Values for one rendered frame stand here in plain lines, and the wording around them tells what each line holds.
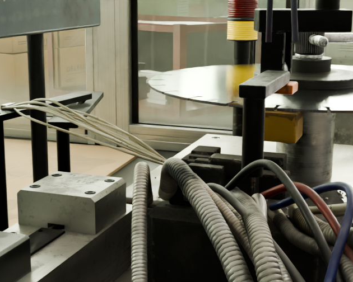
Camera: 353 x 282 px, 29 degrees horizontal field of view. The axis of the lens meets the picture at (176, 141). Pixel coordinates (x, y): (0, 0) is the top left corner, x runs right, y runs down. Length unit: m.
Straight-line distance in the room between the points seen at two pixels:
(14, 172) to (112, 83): 0.27
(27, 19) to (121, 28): 0.69
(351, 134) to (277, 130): 0.43
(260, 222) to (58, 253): 0.17
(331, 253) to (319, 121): 0.32
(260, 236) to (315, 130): 0.33
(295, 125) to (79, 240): 0.19
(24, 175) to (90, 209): 0.58
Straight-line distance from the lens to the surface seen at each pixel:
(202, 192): 0.44
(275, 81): 0.52
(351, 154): 0.86
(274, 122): 0.57
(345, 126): 0.99
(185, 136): 1.26
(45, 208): 0.57
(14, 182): 1.08
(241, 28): 1.00
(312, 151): 0.72
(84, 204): 0.55
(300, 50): 0.72
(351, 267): 0.41
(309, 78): 0.69
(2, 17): 0.57
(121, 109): 1.30
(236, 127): 1.03
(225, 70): 0.81
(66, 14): 0.66
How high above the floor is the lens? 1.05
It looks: 13 degrees down
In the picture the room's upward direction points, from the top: straight up
